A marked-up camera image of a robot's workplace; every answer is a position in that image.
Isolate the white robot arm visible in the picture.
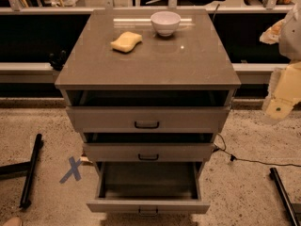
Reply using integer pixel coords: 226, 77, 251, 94
260, 5, 301, 121

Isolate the black cable on floor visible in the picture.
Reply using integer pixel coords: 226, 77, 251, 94
213, 133, 301, 168

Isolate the blue tape cross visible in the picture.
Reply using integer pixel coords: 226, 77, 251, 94
59, 157, 81, 184

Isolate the yellow sponge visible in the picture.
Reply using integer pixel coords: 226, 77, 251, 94
110, 32, 142, 53

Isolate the grey middle drawer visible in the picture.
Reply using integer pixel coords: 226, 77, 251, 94
83, 143, 214, 162

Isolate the grey drawer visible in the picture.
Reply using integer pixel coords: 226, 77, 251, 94
67, 106, 230, 133
87, 162, 210, 217
83, 143, 214, 162

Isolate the grey drawer cabinet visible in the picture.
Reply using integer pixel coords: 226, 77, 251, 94
55, 8, 242, 164

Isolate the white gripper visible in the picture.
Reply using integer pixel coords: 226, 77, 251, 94
262, 61, 301, 121

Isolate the shoe tip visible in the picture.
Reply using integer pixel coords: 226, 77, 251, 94
3, 217, 23, 226

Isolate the grey top drawer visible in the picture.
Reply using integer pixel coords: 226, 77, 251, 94
67, 106, 230, 133

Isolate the black stand leg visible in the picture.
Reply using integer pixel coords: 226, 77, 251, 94
0, 134, 43, 209
270, 168, 301, 226

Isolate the grey bottom drawer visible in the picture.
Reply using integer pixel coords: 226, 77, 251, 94
87, 162, 210, 217

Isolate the black stand leg right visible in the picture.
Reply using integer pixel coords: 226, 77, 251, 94
270, 168, 301, 226

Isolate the black stand leg left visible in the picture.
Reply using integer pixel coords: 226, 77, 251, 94
0, 134, 43, 209

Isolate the white bowl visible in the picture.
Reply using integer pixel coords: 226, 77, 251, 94
150, 11, 181, 37

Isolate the black clamp on rail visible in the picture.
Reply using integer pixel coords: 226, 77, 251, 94
49, 50, 67, 71

